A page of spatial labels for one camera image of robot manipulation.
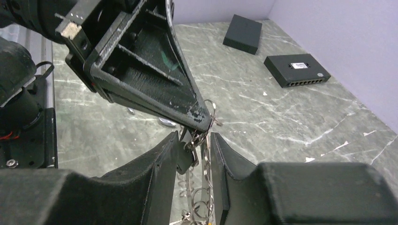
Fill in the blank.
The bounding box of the large chrome combination wrench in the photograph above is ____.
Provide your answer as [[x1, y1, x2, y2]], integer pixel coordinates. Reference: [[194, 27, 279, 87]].
[[158, 117, 176, 128]]

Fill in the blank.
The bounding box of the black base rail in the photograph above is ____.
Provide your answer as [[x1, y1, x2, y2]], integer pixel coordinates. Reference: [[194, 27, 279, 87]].
[[0, 61, 58, 169]]

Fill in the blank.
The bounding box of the black perforated box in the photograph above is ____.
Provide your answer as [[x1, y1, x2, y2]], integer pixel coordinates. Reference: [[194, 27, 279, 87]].
[[222, 15, 262, 55]]

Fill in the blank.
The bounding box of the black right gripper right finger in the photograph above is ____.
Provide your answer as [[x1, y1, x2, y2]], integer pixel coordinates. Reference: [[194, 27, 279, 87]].
[[210, 133, 398, 225]]

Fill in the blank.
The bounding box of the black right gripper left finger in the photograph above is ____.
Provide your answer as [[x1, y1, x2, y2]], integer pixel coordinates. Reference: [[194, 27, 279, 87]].
[[0, 132, 179, 225]]

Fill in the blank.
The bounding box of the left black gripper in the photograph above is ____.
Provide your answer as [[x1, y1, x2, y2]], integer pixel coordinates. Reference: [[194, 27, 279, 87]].
[[56, 0, 212, 132]]

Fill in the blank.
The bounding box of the black flat box with label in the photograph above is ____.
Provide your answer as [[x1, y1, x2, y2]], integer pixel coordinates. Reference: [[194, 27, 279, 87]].
[[264, 53, 331, 88]]

